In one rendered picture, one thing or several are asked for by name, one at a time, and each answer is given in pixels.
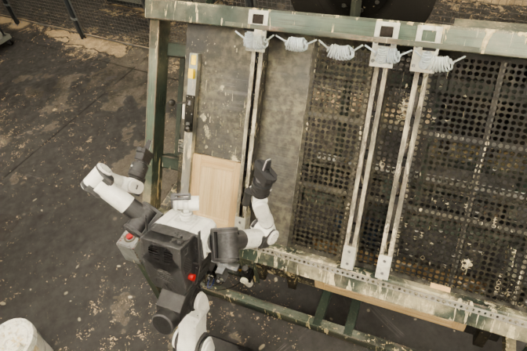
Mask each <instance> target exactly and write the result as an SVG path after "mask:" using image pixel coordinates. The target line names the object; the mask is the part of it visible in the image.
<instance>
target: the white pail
mask: <svg viewBox="0 0 527 351"><path fill-rule="evenodd" d="M0 351H53V349H52V348H51V347H50V346H49V344H48V343H47V342H46V341H45V340H44V339H43V338H42V337H41V335H40V334H39V332H38V333H37V330H36V328H35V326H34V325H33V324H32V323H31V322H30V321H28V320H26V319H23V318H15V319H12V320H8V321H6V322H5V323H3V324H1V325H0Z"/></svg>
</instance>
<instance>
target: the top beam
mask: <svg viewBox="0 0 527 351"><path fill-rule="evenodd" d="M250 9H255V10H263V11H269V17H268V24H267V25H268V26H273V27H287V28H296V29H304V30H311V31H326V32H333V33H341V34H356V35H364V36H372V37H374V33H375V28H376V22H377V21H383V22H392V23H400V29H399V33H398V39H402V40H410V41H415V40H416V32H417V28H418V25H427V26H436V27H444V28H443V32H442V39H441V43H440V44H448V45H462V46H470V47H478V48H480V49H479V53H475V52H466V53H473V54H482V55H489V56H502V57H510V58H518V59H525V60H527V32H521V31H505V30H496V29H487V28H477V27H461V26H452V25H443V24H426V23H417V22H408V21H399V20H382V19H373V18H365V17H356V16H338V15H329V14H321V13H304V12H295V11H286V10H277V9H260V8H251V7H242V6H233V5H217V4H208V3H199V2H182V1H173V0H145V6H144V17H145V18H149V19H156V20H168V21H176V22H184V23H191V24H204V25H213V26H220V27H227V26H225V21H227V22H235V23H243V24H247V23H248V18H249V10H250ZM234 28H241V27H234ZM242 29H244V28H242ZM270 32H278V31H270ZM278 33H285V32H278ZM436 33H437V31H428V30H423V33H422V38H421V41H426V42H434V41H435V37H436ZM286 34H294V33H286ZM299 35H306V36H315V35H307V34H299ZM315 37H322V36H315ZM322 38H330V37H322ZM335 39H343V40H351V39H344V38H335ZM351 41H358V42H367V41H359V40H351ZM439 50H445V51H453V52H461V51H454V50H446V49H439Z"/></svg>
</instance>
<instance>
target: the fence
mask: <svg viewBox="0 0 527 351"><path fill-rule="evenodd" d="M191 55H195V56H196V65H191ZM201 61H202V54H200V53H193V52H190V59H189V68H192V69H195V77H194V78H188V83H187V94H188V95H191V96H194V118H193V129H192V132H185V131H184V153H183V165H182V177H181V189H180V193H181V194H189V193H190V192H191V171H192V160H193V153H194V148H195V137H196V126H197V115H198V94H199V83H200V72H201Z"/></svg>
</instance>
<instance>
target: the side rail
mask: <svg viewBox="0 0 527 351"><path fill-rule="evenodd" d="M169 36H170V21H167V20H164V21H160V20H150V38H149V57H148V75H147V110H146V128H145V144H146V142H147V140H148V139H150V140H152V144H151V148H150V152H151V153H152V154H154V157H153V159H151V162H150V164H149V165H147V167H148V170H147V174H146V175H145V179H146V180H145V183H144V190H143V200H142V202H143V201H146V202H148V203H149V204H151V205H153V206H154V207H156V208H160V207H161V193H162V166H161V163H162V155H163V150H164V136H165V108H166V93H167V79H168V64H169V57H168V56H167V47H168V42H169Z"/></svg>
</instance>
